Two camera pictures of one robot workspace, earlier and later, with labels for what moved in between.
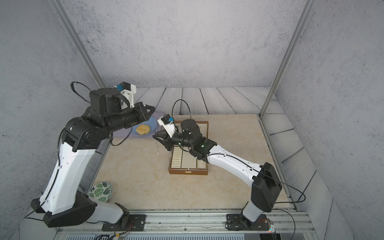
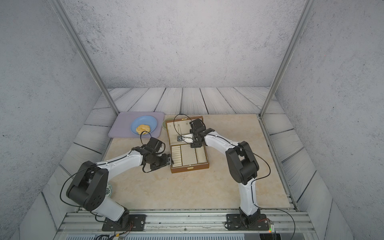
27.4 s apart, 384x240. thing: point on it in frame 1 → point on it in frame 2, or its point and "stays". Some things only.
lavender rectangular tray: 128,132 stays
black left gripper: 139,108 → 164,156
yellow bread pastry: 143,129 stays
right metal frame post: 309,6 stays
